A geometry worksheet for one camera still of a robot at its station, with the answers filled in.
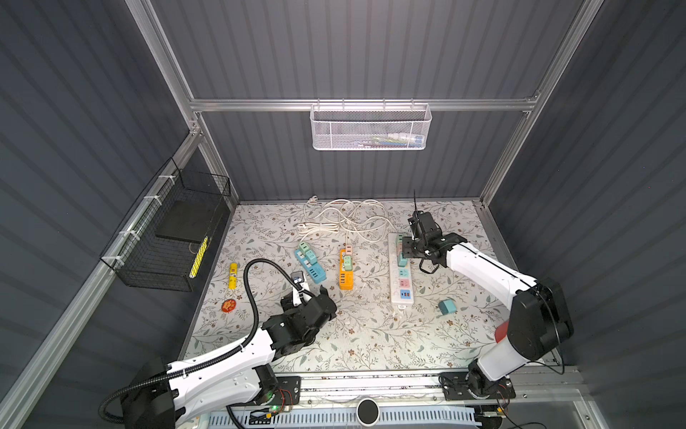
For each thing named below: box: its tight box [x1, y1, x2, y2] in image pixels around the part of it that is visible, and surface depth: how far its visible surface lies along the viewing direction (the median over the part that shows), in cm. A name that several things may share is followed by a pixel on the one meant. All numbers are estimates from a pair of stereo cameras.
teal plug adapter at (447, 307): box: [438, 298, 458, 316], surface depth 89 cm
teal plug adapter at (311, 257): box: [305, 249, 318, 266], surface depth 97 cm
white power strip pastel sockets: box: [388, 232, 414, 305], surface depth 95 cm
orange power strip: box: [339, 248, 355, 291], surface depth 96 cm
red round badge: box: [221, 298, 237, 313], surface depth 91 cm
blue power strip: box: [293, 249, 327, 285], surface depth 98 cm
